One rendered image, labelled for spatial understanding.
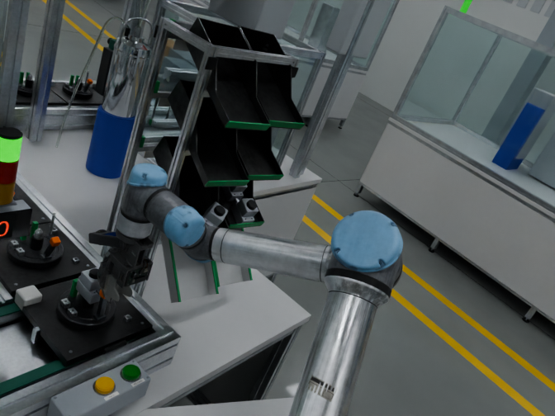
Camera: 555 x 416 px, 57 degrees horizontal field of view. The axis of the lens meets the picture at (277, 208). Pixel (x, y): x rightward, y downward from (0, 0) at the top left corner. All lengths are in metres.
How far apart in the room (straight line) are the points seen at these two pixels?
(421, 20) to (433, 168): 5.91
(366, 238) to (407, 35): 9.85
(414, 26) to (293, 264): 9.71
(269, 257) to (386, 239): 0.29
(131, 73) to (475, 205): 3.50
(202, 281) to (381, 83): 9.49
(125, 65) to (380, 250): 1.43
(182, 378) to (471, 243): 3.77
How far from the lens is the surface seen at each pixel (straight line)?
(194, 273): 1.48
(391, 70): 10.69
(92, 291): 1.31
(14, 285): 1.43
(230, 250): 1.08
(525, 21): 9.75
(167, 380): 1.42
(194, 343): 1.54
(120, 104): 2.09
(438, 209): 4.98
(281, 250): 1.04
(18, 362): 1.33
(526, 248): 4.72
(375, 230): 0.86
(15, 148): 1.12
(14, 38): 1.08
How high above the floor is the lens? 1.89
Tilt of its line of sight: 25 degrees down
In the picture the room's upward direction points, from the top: 23 degrees clockwise
